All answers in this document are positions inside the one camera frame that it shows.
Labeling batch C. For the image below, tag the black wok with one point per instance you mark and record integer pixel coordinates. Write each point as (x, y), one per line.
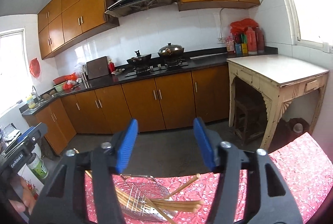
(139, 60)

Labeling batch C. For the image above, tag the lower wooden kitchen cabinets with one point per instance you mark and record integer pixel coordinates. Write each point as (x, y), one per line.
(157, 103)

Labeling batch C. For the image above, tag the red sauce bottle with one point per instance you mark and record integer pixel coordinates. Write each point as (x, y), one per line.
(111, 66)

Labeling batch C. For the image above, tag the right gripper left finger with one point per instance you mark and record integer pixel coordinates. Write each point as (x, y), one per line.
(63, 198)

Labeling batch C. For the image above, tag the wooden chopstick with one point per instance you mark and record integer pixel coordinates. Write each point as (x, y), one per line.
(88, 172)
(180, 209)
(183, 186)
(160, 212)
(180, 205)
(190, 203)
(140, 200)
(128, 202)

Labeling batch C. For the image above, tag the lidded dark wok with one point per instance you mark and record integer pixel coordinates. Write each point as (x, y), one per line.
(171, 52)

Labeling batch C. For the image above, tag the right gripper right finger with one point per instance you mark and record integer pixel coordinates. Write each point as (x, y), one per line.
(268, 198)

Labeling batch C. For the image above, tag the white paint bucket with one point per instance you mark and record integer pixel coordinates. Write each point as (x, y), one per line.
(37, 166)

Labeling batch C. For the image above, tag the cream wooden side table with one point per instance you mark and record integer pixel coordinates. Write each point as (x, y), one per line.
(280, 80)

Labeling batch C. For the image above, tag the red floral tablecloth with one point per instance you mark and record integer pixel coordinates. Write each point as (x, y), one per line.
(268, 199)

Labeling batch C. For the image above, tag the dark cutting board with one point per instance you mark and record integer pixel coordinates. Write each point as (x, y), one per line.
(97, 68)

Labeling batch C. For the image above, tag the left window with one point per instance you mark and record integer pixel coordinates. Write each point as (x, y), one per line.
(15, 76)

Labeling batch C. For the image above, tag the dark oil bottle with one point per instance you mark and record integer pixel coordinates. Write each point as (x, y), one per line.
(260, 40)

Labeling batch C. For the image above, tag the yellow detergent bottle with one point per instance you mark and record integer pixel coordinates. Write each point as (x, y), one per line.
(30, 102)

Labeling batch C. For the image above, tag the person's left hand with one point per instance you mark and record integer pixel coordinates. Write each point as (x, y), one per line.
(27, 200)

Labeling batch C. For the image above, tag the red oil bottle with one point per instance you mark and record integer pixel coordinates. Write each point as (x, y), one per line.
(251, 41)

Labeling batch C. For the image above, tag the red bag on side table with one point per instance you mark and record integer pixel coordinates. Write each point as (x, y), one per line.
(239, 27)

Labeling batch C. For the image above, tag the wire utensil holder basket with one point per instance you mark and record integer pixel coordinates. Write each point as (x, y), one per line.
(133, 191)

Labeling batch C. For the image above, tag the red plastic bag on wall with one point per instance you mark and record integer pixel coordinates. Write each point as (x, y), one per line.
(34, 68)

